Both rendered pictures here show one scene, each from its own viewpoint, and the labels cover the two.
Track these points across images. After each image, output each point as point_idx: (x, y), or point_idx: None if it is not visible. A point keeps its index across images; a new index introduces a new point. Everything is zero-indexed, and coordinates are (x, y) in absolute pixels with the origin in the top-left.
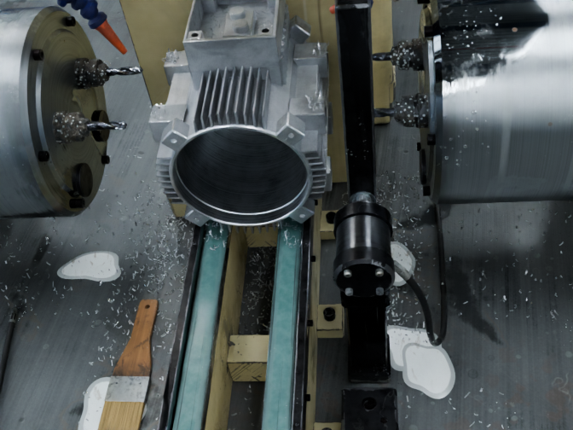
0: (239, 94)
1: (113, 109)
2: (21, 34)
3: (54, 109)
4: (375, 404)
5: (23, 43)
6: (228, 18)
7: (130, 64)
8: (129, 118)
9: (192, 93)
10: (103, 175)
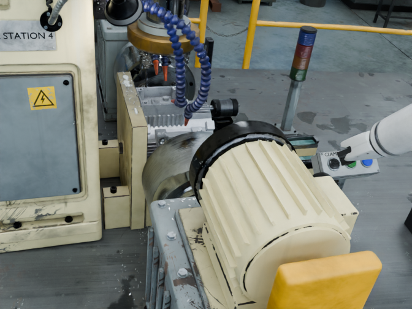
0: None
1: (75, 278)
2: (203, 132)
3: None
4: None
5: (208, 132)
6: (158, 102)
7: (21, 285)
8: (84, 267)
9: (183, 127)
10: (138, 263)
